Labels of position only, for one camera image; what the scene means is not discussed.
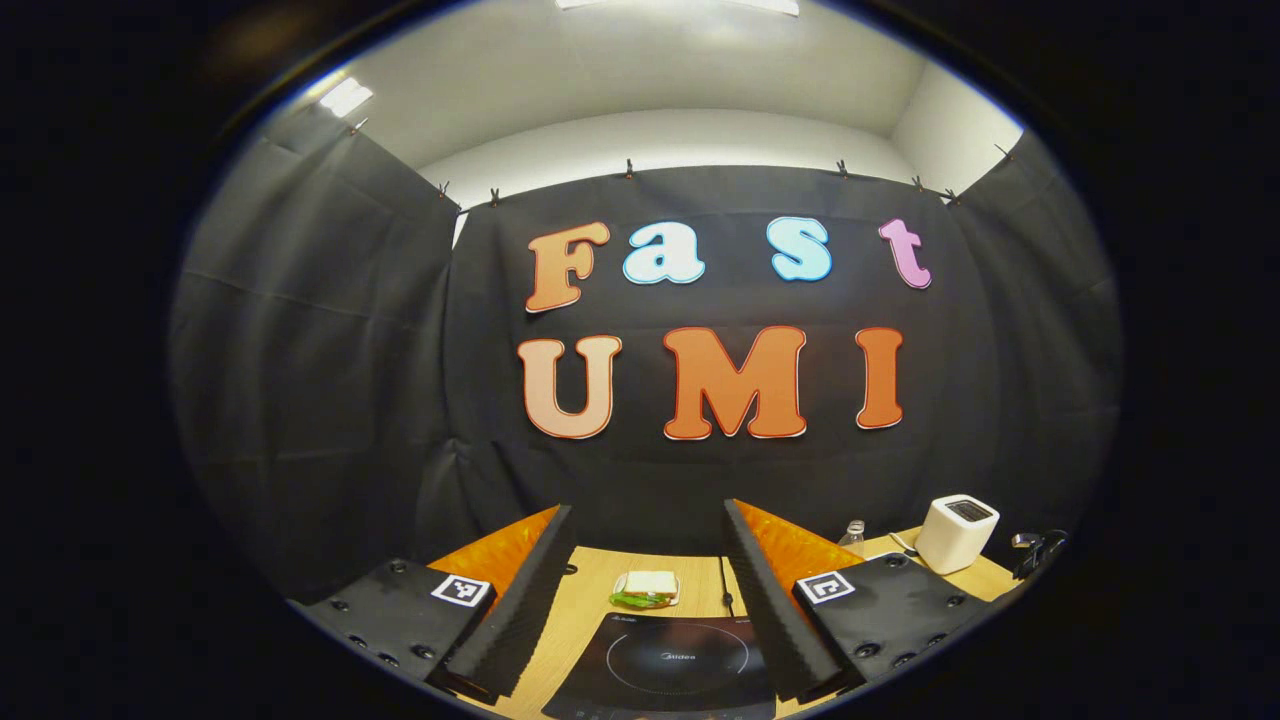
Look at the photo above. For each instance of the white toaster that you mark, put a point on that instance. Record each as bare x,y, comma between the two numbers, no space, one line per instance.
955,535

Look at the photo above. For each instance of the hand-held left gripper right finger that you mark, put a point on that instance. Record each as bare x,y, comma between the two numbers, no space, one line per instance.
770,610

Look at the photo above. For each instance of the large ceiling light panel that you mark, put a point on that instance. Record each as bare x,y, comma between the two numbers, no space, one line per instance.
680,5

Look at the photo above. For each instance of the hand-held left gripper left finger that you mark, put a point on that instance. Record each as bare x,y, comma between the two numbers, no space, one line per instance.
520,610

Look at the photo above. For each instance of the small ceiling light panel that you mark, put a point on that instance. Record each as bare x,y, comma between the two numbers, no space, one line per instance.
345,97

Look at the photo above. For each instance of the row of backdrop clips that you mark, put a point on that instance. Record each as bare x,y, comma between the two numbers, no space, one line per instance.
629,168

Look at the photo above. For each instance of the sandwich with lettuce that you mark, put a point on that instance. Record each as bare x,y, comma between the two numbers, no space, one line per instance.
648,585

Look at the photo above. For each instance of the black induction cooktop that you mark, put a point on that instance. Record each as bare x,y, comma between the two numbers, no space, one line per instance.
660,670

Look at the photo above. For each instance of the clear plastic water bottle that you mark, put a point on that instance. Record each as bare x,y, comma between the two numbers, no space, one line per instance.
852,540

